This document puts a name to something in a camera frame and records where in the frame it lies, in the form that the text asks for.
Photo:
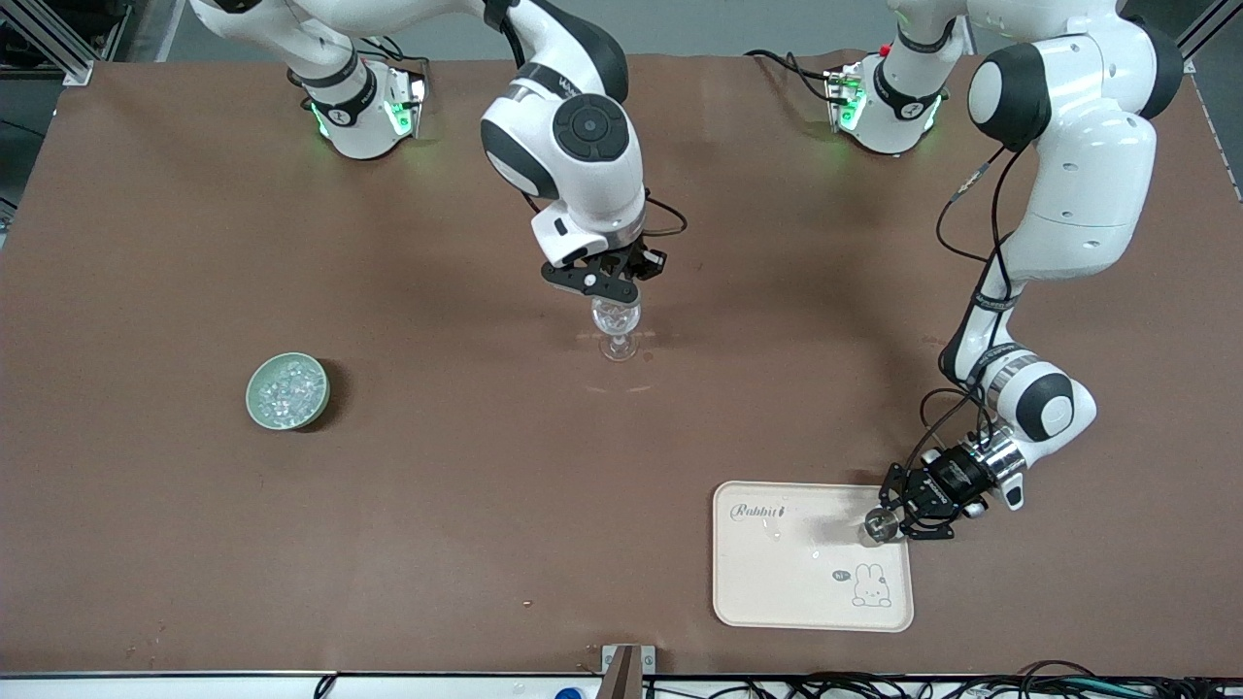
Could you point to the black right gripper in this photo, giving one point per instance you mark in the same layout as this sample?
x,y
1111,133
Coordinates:
x,y
642,262

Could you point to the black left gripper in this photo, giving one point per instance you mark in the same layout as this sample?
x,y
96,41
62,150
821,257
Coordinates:
x,y
953,476

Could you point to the steel double jigger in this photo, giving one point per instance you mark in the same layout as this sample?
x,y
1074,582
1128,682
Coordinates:
x,y
882,524

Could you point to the clear stemmed wine glass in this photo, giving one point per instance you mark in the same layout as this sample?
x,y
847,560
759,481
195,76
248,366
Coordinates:
x,y
618,335

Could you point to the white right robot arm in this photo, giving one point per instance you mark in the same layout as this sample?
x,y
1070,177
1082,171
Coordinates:
x,y
583,136

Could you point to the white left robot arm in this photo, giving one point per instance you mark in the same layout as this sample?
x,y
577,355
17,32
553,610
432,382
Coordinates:
x,y
1078,165

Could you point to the clear ice cubes pile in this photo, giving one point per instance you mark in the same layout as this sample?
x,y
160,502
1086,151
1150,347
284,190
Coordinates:
x,y
289,390

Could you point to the cream rabbit print tray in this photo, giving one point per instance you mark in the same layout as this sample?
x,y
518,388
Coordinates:
x,y
811,573

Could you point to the brown table cover mat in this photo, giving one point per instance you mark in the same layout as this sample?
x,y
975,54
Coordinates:
x,y
388,524

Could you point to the pale green ceramic bowl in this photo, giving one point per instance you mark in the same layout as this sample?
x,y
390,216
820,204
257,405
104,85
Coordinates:
x,y
260,413

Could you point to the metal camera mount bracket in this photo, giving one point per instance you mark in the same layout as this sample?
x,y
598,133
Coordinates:
x,y
627,670

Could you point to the aluminium frame profile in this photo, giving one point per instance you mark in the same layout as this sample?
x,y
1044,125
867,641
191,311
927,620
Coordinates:
x,y
1209,29
58,39

